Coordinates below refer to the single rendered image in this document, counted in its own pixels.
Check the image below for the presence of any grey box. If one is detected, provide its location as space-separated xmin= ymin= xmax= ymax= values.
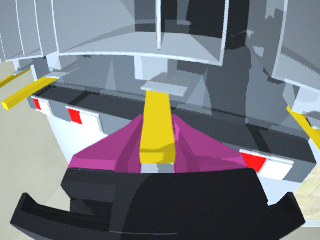
xmin=245 ymin=0 xmax=320 ymax=150
xmin=0 ymin=0 xmax=79 ymax=110
xmin=51 ymin=0 xmax=229 ymax=163
xmin=0 ymin=39 xmax=33 ymax=88

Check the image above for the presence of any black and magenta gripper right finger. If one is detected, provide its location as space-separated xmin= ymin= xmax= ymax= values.
xmin=171 ymin=114 xmax=247 ymax=173

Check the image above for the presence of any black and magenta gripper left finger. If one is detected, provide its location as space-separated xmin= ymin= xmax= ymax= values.
xmin=67 ymin=114 xmax=143 ymax=173

